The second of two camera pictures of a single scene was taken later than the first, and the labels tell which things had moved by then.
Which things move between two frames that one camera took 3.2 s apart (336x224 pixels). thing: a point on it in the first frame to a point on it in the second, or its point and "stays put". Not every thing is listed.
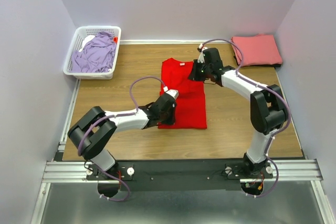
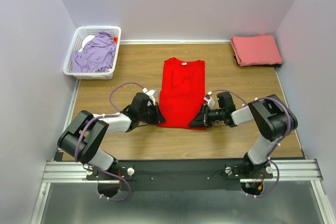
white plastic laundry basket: [93, 52] stays put
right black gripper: [193, 75] to [201, 119]
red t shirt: [190, 107] stays put
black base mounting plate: [176, 175] stays put
